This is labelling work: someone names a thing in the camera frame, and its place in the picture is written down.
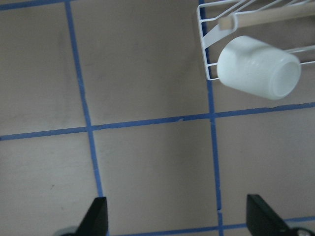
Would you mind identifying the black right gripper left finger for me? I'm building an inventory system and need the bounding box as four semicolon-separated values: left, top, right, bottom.
75;197;109;236

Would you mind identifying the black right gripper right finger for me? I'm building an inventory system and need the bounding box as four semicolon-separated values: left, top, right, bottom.
246;194;291;236

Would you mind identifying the white wire cup rack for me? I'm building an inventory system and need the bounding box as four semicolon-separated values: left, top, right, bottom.
196;0;315;81

